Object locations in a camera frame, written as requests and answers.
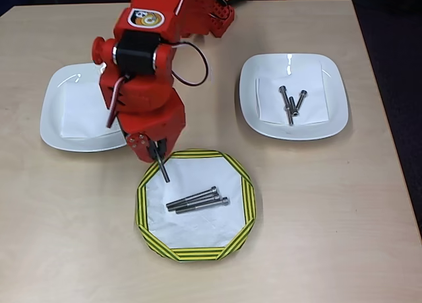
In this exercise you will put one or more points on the white square plate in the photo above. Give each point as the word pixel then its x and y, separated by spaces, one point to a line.
pixel 52 118
pixel 336 118

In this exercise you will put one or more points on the yellow black striped paper plate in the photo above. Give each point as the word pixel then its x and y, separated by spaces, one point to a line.
pixel 249 200

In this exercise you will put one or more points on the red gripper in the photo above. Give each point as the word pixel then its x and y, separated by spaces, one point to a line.
pixel 138 144

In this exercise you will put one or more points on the red robot arm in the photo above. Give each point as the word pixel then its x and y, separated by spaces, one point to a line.
pixel 145 91

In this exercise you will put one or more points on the short bolt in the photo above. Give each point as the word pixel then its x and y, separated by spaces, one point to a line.
pixel 290 119
pixel 300 100
pixel 283 98
pixel 292 105

